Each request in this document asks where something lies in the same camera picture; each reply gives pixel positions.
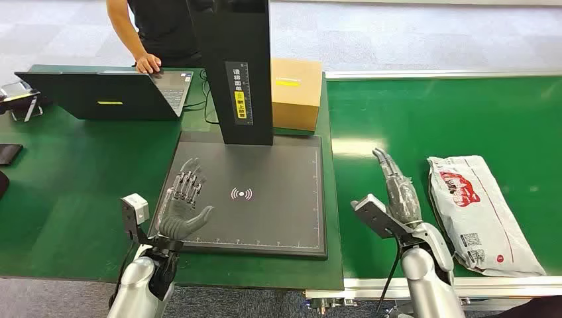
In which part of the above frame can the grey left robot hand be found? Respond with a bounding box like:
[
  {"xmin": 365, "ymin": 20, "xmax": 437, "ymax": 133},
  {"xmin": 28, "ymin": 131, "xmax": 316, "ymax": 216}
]
[{"xmin": 156, "ymin": 157, "xmax": 216, "ymax": 242}]

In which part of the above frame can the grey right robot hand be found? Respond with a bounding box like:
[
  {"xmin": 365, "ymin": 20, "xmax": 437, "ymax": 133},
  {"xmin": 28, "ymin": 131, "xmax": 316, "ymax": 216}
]
[{"xmin": 372, "ymin": 148, "xmax": 425, "ymax": 228}]

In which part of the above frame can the white red-printed mailer package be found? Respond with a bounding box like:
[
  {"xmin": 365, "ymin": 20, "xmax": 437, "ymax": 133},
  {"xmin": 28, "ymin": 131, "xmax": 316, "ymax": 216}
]
[{"xmin": 426, "ymin": 154, "xmax": 548, "ymax": 278}]

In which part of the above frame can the green conveyor belt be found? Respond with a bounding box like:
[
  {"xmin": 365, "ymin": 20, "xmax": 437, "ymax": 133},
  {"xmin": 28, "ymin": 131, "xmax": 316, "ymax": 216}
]
[{"xmin": 304, "ymin": 70, "xmax": 562, "ymax": 313}]

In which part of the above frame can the black inbound scanning machine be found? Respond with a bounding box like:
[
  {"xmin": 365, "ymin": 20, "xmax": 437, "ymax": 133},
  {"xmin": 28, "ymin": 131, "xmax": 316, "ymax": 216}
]
[{"xmin": 146, "ymin": 0, "xmax": 329, "ymax": 261}]

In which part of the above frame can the brown cardboard box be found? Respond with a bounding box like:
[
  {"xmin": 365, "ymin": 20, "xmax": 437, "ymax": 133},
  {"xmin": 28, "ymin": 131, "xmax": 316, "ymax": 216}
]
[{"xmin": 270, "ymin": 58, "xmax": 324, "ymax": 133}]

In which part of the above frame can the dark open laptop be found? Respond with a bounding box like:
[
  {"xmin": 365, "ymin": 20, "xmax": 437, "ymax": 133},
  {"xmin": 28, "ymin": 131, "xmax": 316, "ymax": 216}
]
[{"xmin": 14, "ymin": 70, "xmax": 194, "ymax": 122}]

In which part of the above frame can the person's hand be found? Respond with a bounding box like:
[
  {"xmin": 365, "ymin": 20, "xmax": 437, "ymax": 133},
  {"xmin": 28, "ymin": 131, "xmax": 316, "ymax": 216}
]
[{"xmin": 134, "ymin": 52, "xmax": 163, "ymax": 75}]

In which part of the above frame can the person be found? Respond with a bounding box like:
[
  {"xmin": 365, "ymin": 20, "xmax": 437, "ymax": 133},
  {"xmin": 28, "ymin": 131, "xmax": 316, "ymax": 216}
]
[{"xmin": 105, "ymin": 0, "xmax": 207, "ymax": 75}]

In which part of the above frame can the phone on clear stand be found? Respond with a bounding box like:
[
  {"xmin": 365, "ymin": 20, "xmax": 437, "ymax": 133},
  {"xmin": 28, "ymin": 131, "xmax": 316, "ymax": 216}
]
[{"xmin": 0, "ymin": 80, "xmax": 45, "ymax": 123}]

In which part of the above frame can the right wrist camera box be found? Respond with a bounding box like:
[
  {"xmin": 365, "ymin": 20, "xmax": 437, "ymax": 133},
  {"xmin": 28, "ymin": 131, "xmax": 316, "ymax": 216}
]
[{"xmin": 351, "ymin": 193, "xmax": 416, "ymax": 248}]

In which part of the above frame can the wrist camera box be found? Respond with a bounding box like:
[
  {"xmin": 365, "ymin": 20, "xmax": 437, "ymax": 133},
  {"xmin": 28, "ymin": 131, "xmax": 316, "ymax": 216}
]
[
  {"xmin": 351, "ymin": 193, "xmax": 416, "ymax": 248},
  {"xmin": 120, "ymin": 193, "xmax": 151, "ymax": 243}
]

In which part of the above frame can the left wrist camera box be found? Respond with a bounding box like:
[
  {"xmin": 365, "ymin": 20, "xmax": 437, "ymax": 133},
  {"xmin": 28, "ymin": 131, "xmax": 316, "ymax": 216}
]
[{"xmin": 120, "ymin": 193, "xmax": 151, "ymax": 243}]

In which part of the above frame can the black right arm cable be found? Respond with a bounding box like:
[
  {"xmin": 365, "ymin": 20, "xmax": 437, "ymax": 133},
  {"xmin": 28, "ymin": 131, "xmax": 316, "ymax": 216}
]
[{"xmin": 375, "ymin": 238, "xmax": 404, "ymax": 318}]

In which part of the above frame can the black machine cable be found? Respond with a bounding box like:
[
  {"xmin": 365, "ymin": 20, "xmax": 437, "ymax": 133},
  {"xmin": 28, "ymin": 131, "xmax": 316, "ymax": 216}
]
[{"xmin": 182, "ymin": 68, "xmax": 221, "ymax": 125}]

